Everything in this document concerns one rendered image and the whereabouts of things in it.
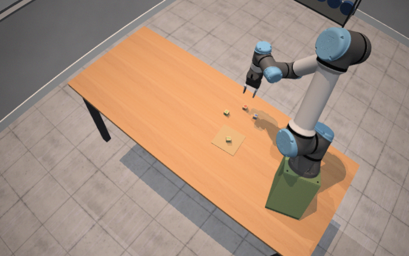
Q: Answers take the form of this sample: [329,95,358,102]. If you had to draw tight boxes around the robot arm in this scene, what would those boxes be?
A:
[252,27,372,178]

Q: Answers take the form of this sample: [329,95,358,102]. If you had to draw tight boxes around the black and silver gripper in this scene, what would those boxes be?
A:
[243,61,263,98]

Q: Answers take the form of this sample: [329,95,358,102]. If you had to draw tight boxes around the tan flat mat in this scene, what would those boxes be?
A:
[211,124,246,156]

